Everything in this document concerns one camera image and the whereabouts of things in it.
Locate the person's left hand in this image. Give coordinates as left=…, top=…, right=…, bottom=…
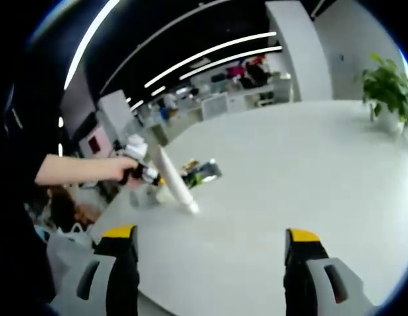
left=106, top=157, right=142, bottom=189

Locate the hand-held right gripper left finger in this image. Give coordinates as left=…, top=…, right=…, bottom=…
left=58, top=224, right=140, bottom=316

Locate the ceiling light strip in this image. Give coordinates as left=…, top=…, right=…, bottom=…
left=144, top=32, right=277, bottom=89
left=179, top=45, right=283, bottom=81

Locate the green black snack packet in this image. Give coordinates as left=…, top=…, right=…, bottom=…
left=182, top=159, right=223, bottom=189

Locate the grey mesh office chair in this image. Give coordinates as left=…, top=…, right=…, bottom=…
left=45, top=223, right=96, bottom=299

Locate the potted green plant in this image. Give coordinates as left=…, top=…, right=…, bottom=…
left=355, top=52, right=408, bottom=133

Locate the large dark screen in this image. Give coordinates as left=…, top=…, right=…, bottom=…
left=60, top=62, right=100, bottom=143

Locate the white skincare tube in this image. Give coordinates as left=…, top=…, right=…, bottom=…
left=156, top=146, right=200, bottom=215

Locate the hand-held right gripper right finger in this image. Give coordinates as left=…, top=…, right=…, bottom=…
left=283, top=227, right=372, bottom=316

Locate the long curved ceiling light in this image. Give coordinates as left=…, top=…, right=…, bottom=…
left=63, top=0, right=121, bottom=90

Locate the pink board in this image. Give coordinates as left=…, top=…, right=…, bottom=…
left=78, top=126, right=108, bottom=159

